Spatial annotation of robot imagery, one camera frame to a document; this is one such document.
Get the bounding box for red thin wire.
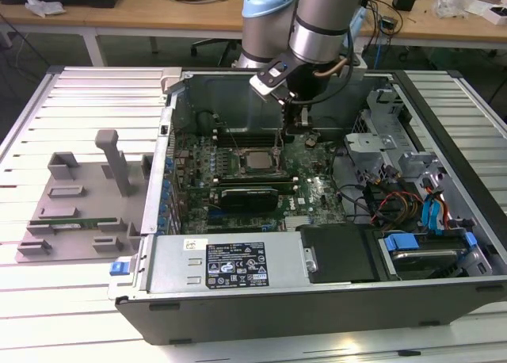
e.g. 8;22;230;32
425;182;455;231

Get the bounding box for black graphics card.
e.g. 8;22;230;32
218;185;279;214

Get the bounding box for clear plastic bag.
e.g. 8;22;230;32
431;0;476;20

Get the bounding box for red yellow black wire bundle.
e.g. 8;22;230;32
370;190;425;226

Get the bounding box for black plastic shroud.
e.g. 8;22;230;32
295;223;383;284

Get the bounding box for blue hanging cable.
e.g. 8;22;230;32
375;29;391;71

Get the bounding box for blue flat wire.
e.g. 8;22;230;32
420;195;447;235

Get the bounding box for silver chipset heatsink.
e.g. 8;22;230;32
284;215;314;232

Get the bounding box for thick black cable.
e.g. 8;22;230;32
331;140;372;224

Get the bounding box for white open box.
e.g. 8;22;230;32
467;0;507;26

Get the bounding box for black open PC case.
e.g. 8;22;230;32
106;67;507;346

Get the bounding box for green RAM stick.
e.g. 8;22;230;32
29;216;120;231

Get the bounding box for silver drive cage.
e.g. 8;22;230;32
343;84;451;189

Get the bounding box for crumpled white paper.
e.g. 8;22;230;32
24;0;67;18

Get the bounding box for silver CPU green substrate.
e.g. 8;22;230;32
245;151;275;170

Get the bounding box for grey parts rack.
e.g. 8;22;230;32
15;128;155;265

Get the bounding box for hard disk in blue carrier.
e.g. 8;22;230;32
378;230;478;281

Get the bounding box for green motherboard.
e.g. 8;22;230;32
170;128;353;235

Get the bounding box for black RAM slot white clips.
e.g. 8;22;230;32
212;128;284;136
213;178;298;185
212;136;285;143

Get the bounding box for CPU socket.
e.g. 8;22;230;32
236;145;285;177

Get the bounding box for wooden desk white legs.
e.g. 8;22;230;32
0;0;507;69

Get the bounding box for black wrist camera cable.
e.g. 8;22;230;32
292;20;356;104

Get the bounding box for black office chair base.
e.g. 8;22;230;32
189;36;243;69

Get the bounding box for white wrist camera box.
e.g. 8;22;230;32
249;59;289;99

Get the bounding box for silver power supply with label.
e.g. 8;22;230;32
145;231;311;295

